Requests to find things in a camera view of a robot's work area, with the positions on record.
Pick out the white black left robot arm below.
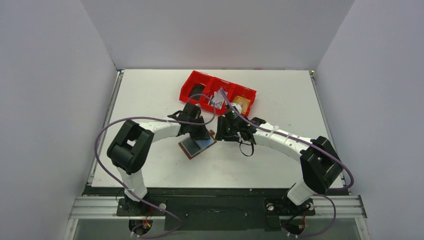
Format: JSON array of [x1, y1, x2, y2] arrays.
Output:
[[106, 103, 217, 215]]

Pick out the black card in bin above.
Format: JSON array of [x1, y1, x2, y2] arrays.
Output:
[[188, 83, 205, 101]]

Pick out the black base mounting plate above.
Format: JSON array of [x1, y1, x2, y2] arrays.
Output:
[[71, 186, 348, 231]]

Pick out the brown leather card holder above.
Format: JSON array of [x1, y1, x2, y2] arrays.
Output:
[[178, 130, 217, 160]]

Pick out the aluminium front rail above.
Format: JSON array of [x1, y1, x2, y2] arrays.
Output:
[[69, 195, 367, 220]]

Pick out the black credit card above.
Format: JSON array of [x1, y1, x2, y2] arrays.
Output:
[[181, 137, 201, 156]]

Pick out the white grey cards in bin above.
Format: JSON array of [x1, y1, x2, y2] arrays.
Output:
[[208, 90, 226, 110]]

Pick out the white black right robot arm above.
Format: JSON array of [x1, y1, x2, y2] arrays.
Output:
[[216, 110, 343, 214]]

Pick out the yellow card in bin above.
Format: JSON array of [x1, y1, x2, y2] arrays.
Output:
[[232, 96, 251, 115]]

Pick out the red three-compartment plastic bin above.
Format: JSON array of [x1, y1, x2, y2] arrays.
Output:
[[179, 70, 257, 116]]

